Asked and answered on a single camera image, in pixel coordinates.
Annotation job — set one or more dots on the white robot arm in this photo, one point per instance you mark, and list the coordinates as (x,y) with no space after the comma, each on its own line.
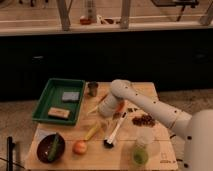
(196,129)

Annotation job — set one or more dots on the yellow banana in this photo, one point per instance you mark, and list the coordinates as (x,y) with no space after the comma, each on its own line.
(93,130)

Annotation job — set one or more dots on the small metal cup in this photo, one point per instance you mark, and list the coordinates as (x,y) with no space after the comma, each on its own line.
(93,88)

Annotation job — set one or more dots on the grey blue sponge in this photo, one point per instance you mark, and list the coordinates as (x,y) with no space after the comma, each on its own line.
(70,96)

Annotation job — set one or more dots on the green plastic tray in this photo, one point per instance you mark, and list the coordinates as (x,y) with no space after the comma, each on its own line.
(52,97)

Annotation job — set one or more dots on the dark grape bunch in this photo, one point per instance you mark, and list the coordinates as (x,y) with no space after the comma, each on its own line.
(143,120)

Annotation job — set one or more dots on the tan wooden block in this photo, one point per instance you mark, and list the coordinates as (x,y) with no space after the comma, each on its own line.
(58,112)

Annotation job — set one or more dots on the orange round fruit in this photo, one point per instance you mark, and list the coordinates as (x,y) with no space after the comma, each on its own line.
(80,147)

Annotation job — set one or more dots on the green cucumber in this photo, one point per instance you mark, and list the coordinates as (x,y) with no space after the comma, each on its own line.
(53,150)

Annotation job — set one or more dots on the clear bottle green liquid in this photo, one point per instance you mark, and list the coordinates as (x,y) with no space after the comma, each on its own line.
(144,138)

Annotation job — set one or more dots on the dark brown bowl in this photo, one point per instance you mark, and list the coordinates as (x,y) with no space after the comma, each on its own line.
(45,146)

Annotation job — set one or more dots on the black stand left edge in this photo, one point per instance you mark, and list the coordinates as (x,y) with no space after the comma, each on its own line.
(10,146)

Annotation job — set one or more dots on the white handled dish brush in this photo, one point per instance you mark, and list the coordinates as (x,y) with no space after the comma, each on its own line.
(110,139)

